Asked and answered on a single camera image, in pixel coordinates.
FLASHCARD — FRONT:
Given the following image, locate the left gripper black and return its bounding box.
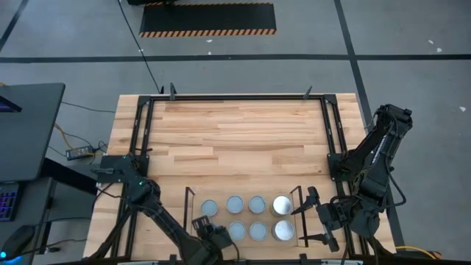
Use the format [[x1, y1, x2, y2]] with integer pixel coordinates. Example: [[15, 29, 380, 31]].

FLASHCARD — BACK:
[[191, 216, 234, 249]]

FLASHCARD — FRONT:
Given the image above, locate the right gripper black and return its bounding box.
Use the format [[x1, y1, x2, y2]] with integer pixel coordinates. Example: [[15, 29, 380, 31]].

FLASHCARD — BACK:
[[290, 186, 353, 254]]

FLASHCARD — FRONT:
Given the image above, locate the yellow pink-dotted can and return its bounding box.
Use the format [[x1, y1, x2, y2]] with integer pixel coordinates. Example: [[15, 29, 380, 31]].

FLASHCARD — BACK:
[[201, 199, 219, 217]]

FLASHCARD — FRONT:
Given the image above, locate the large blue yellow corn can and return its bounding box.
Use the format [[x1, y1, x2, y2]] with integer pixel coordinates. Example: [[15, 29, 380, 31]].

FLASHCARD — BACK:
[[271, 194, 294, 217], [271, 219, 296, 242]]

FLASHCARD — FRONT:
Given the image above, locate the red white swirl can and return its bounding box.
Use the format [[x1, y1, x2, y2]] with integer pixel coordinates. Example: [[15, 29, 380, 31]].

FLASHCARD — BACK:
[[249, 222, 269, 242], [225, 195, 244, 214]]

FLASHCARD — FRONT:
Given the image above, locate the green can orange fruit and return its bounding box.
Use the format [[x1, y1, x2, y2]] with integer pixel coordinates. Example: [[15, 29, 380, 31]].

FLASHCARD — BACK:
[[248, 195, 266, 214]]

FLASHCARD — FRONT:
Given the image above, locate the black power adapter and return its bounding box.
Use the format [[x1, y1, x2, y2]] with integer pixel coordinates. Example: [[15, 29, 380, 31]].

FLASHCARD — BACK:
[[65, 145, 93, 161]]

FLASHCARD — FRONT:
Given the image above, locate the black computer mouse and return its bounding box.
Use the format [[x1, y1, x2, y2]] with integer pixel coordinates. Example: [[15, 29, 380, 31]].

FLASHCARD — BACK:
[[0, 225, 36, 261]]

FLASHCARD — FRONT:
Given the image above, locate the black desk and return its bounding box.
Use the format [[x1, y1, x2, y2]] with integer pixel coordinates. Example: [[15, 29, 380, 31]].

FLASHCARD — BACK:
[[0, 82, 66, 183]]

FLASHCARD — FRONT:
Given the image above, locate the backlit keyboard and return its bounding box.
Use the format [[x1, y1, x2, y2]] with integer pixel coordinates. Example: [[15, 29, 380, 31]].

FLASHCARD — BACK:
[[0, 182, 20, 222]]

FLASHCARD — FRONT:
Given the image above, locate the black hazard-striped floor mat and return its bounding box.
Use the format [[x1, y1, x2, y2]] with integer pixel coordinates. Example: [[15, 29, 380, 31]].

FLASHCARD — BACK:
[[138, 2, 277, 38]]

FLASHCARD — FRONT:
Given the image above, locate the dark laptop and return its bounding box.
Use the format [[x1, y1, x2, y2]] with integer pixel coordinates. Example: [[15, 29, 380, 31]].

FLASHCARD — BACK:
[[0, 94, 23, 113]]

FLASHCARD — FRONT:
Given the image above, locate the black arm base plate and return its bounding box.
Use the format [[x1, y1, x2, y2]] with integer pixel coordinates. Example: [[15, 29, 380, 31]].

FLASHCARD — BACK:
[[328, 152, 369, 182], [96, 154, 150, 184]]

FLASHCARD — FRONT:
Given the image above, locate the yellow cable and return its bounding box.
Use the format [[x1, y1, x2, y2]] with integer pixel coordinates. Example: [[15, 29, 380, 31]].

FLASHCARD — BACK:
[[395, 245, 442, 260], [54, 123, 74, 150]]

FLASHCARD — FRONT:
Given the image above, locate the black aluminium table frame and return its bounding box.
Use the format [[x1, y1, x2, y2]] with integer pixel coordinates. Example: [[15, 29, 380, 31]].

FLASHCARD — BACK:
[[88, 93, 397, 265]]

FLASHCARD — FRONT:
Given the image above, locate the black floor cable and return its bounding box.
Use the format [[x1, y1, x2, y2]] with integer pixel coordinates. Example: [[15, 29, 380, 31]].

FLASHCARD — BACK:
[[116, 0, 165, 95]]

